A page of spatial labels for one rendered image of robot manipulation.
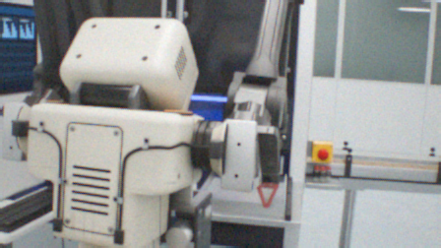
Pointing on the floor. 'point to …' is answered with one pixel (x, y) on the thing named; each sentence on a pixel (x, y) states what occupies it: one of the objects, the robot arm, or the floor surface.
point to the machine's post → (301, 106)
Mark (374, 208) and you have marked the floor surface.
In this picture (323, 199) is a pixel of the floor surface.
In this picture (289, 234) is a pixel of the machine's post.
